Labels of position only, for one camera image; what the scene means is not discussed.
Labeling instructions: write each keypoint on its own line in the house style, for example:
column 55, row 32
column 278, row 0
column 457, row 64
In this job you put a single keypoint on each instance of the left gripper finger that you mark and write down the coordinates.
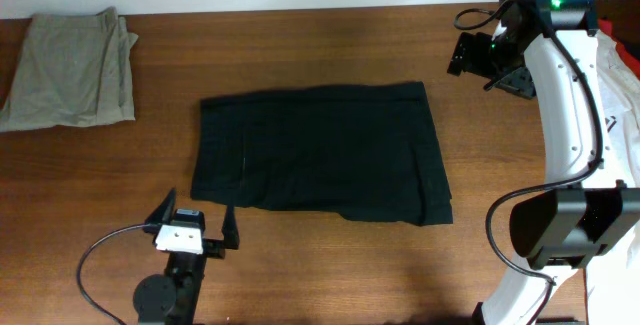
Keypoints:
column 230, row 229
column 162, row 214

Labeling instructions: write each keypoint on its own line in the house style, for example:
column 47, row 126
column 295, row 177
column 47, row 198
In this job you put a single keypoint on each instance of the folded beige shorts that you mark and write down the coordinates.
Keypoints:
column 72, row 71

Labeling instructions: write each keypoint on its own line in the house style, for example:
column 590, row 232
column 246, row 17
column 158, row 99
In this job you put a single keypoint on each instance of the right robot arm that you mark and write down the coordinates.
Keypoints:
column 547, row 50

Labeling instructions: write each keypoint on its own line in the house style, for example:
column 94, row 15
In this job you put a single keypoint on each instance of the white printed t-shirt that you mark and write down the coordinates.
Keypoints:
column 612, row 280

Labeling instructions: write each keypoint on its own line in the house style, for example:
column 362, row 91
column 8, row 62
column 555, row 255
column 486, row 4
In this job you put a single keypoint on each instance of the red garment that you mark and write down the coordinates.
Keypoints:
column 628, row 52

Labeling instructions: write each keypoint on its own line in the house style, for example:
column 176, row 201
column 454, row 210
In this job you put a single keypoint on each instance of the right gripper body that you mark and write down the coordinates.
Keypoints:
column 483, row 60

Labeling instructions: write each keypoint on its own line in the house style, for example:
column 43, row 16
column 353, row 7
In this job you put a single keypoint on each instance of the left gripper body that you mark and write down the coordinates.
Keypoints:
column 211, row 247

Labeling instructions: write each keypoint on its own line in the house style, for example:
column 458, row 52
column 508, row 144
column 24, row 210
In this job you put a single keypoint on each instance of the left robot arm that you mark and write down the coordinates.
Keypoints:
column 171, row 297

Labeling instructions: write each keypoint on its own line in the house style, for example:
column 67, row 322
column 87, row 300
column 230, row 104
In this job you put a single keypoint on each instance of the black shorts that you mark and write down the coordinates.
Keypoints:
column 366, row 153

